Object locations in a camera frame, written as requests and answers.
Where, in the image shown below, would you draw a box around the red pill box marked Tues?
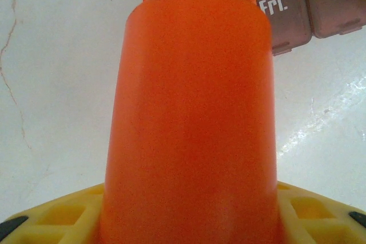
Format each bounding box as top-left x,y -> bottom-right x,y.
299,0 -> 366,39

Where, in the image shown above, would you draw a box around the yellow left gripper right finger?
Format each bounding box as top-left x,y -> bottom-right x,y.
274,179 -> 366,244

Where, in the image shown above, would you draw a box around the orange pill bottle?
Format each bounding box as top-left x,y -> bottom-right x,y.
98,0 -> 283,244

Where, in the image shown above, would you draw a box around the red pill box marked Fri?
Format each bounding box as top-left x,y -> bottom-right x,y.
242,0 -> 313,58

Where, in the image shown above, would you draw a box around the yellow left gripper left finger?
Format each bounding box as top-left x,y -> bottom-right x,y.
0,182 -> 106,244

